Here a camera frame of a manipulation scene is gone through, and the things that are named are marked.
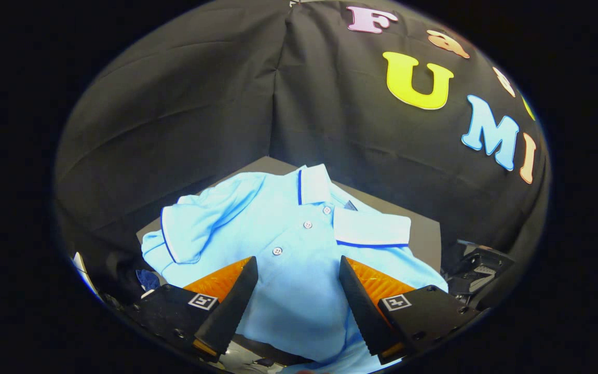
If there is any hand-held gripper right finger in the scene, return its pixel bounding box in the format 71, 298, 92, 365
339, 256, 486, 364

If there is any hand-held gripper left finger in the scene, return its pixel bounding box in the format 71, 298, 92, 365
128, 256, 259, 363

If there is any light blue polo shirt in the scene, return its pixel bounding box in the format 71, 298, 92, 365
141, 164, 449, 373

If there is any grey cabinet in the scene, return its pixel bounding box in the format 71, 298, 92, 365
137, 156, 442, 364

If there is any black backdrop cloth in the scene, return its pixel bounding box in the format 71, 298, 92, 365
54, 0, 551, 312

